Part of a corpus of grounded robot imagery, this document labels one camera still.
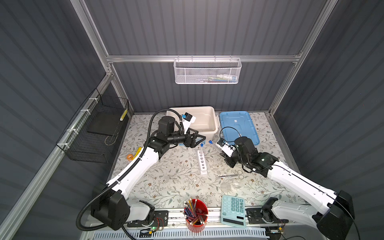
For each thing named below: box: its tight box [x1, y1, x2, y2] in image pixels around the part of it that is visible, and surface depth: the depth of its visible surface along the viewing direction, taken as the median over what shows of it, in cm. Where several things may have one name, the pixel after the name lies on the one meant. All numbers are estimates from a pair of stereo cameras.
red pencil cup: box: [183, 198, 209, 233], surface depth 67 cm
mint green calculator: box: [221, 195, 246, 228], surface depth 75 cm
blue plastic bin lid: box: [219, 111, 260, 145], surface depth 115 cm
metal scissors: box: [217, 170, 245, 181], surface depth 90 cm
